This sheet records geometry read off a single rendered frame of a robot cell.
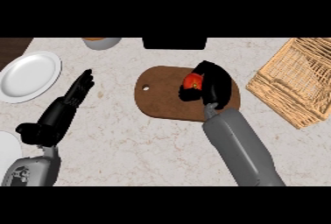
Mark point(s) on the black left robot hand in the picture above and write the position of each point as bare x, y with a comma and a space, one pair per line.
59, 116

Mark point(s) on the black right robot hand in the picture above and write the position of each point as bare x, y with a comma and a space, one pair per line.
215, 83

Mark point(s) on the red tomato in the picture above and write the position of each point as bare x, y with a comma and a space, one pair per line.
193, 81

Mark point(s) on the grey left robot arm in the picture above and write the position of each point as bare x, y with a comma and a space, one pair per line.
36, 172

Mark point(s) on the brown wooden cutting board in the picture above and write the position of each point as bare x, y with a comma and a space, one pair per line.
163, 96

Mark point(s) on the tan wicker basket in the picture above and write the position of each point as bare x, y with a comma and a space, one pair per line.
298, 84

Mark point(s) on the white round plate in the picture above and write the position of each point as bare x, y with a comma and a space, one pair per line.
29, 76

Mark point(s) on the black appliance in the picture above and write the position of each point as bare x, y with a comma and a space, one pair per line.
175, 43

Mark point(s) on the white rounded object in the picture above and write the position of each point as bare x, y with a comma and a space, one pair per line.
8, 153

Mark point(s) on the dark brown wooden surface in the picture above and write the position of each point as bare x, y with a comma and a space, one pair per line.
11, 49

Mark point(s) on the grey bowl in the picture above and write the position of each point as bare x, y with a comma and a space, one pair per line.
101, 43

